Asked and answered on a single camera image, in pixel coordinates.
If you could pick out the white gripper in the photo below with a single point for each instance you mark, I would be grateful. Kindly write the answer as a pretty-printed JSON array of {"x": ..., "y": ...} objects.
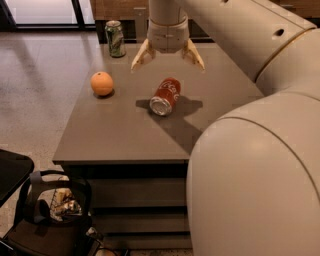
[{"x": 167, "y": 37}]

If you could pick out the red coke can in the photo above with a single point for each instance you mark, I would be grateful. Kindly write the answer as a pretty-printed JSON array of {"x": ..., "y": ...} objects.
[{"x": 166, "y": 96}]

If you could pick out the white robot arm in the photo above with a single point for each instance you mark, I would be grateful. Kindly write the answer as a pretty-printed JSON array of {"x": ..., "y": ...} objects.
[{"x": 253, "y": 180}]

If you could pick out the green soda can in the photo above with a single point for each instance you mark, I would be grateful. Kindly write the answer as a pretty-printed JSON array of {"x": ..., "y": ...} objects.
[{"x": 115, "y": 38}]

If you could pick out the orange fruit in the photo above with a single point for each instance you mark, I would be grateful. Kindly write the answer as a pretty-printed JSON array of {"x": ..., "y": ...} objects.
[{"x": 102, "y": 83}]

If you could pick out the grey drawer cabinet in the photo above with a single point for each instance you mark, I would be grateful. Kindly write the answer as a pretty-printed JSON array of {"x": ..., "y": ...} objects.
[{"x": 135, "y": 160}]

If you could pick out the left metal bracket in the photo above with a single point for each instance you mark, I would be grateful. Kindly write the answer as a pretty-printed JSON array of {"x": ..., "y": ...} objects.
[{"x": 140, "y": 14}]

